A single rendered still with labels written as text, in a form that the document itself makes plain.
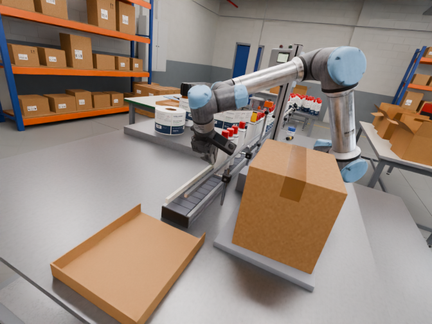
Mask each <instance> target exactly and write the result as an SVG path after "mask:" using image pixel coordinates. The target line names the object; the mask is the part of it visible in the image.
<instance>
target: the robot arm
mask: <svg viewBox="0 0 432 324"><path fill-rule="evenodd" d="M365 71H366V57H365V55H364V53H363V52H362V51H361V50H360V49H358V48H355V47H350V46H340V47H333V48H320V49H316V50H314V51H311V52H308V53H305V54H303V55H300V56H297V57H294V58H293V59H292V60H291V61H290V62H286V63H283V64H280V65H277V66H273V67H269V68H267V69H263V70H260V71H256V72H254V73H250V74H247V75H244V76H240V77H237V78H233V79H231V80H227V81H224V82H221V81H219V82H216V83H214V84H213V85H212V86H211V89H210V88H209V87H208V86H206V85H195V86H193V87H192V88H191V89H190V90H189V91H188V105H189V107H190V112H191V115H192V120H193V125H192V126H191V127H190V130H191V131H194V134H195V135H193V136H192V137H193V139H192V141H191V145H192V150H193V151H194V152H198V153H200V154H202V153H204V155H203V156H200V158H201V159H202V160H204V161H206V162H208V163H209V164H210V165H214V164H215V162H216V160H217V153H218V149H221V150H222V151H223V152H225V153H227V154H228V155H229V156H231V155H232V154H233V153H234V151H235V149H236V147H237V145H236V144H234V143H233V142H232V141H230V140H229V139H227V138H225V137H224V136H223V135H221V134H219V133H218V132H217V131H215V128H214V126H215V123H214V117H213V114H216V113H221V112H225V111H230V110H233V109H239V108H241V107H245V106H246V105H247V104H248V95H251V94H254V93H257V92H260V91H264V90H266V89H270V88H273V87H276V86H280V85H283V84H286V83H289V82H293V81H296V82H302V81H306V80H316V81H320V82H321V91H322V93H324V94H326V96H327V102H328V115H329V122H330V134H331V140H327V139H318V140H317V141H316V142H315V145H314V148H313V150H317V151H320V152H325V153H328V154H333V155H334V156H335V159H336V162H337V165H338V167H339V171H340V173H341V176H342V178H343V181H344V182H346V183H353V182H355V181H357V180H358V179H360V178H362V176H363V175H364V174H365V173H366V171H367V169H368V163H367V162H366V161H365V160H364V159H361V149H360V148H359V147H358V146H356V128H355V112H354V89H355V88H356V87H357V86H358V84H359V81H360V79H361V78H362V77H363V73H365Z"/></svg>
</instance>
